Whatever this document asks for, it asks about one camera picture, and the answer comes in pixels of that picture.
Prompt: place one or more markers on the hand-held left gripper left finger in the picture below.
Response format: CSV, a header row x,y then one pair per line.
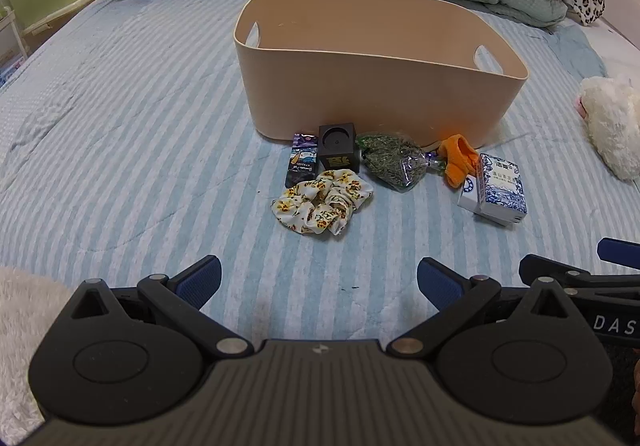
x,y
200,278

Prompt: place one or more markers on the white plush toy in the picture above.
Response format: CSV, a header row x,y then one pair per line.
x,y
612,121

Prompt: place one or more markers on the floral white scrunchie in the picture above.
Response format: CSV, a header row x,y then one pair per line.
x,y
320,198

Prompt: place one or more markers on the dark snack packet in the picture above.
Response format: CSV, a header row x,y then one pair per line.
x,y
302,161

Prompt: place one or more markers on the white mattress cover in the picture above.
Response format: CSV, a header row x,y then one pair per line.
x,y
620,41

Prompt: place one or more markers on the orange sock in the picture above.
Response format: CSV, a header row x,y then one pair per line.
x,y
457,161

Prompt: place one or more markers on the blue striped bed sheet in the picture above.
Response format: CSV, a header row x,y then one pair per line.
x,y
135,136

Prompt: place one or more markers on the beige plastic storage basket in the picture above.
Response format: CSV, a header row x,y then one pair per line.
x,y
380,56

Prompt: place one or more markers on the white fluffy cloth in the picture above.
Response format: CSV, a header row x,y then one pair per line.
x,y
25,341

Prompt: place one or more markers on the clear bag of dried herbs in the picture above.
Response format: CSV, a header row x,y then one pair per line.
x,y
395,161

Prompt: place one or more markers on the black cube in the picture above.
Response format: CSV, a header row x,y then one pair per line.
x,y
338,146

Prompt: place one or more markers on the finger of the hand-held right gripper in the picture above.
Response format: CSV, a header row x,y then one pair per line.
x,y
622,253
542,268

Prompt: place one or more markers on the white shelf rack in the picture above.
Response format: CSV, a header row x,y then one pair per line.
x,y
11,41

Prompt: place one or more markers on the blue and white patterned box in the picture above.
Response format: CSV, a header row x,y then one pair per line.
x,y
495,188

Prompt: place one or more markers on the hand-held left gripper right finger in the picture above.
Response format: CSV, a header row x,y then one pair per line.
x,y
436,281

